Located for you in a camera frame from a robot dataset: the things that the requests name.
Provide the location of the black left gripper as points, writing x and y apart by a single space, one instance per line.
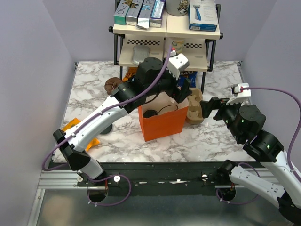
184 92

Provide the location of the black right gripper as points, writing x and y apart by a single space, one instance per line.
215 102

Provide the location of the black plastic cup lid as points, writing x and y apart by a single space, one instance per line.
149 113

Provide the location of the orange paper gift bag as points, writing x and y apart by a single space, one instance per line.
170 119

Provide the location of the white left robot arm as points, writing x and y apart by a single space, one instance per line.
153 77

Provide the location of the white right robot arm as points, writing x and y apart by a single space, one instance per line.
245 123

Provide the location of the blue Doritos chip bag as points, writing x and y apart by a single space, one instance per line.
191 75

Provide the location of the brown cardboard cup carrier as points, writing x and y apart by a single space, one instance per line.
194 114

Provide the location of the white printed paper cup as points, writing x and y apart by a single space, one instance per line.
176 43

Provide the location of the orange snack bag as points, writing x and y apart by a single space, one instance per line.
131 71

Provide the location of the brown and white pouch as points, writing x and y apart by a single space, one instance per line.
111 84

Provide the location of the blue razor package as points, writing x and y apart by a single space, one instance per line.
203 15

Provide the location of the silver blue toothpaste box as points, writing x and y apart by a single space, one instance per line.
145 14

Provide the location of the grey cartoon mug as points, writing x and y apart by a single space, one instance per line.
177 7

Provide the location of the purple white toothpaste box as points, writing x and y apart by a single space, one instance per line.
157 13

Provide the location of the teal toothpaste box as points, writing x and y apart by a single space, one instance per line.
121 12

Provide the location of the orange snack packet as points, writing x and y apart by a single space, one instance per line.
74 122

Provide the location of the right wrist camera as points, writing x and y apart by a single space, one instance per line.
241 92

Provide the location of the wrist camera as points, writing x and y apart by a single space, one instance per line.
177 63
241 92

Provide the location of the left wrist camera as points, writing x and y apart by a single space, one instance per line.
177 63

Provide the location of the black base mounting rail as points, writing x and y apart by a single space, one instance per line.
160 178

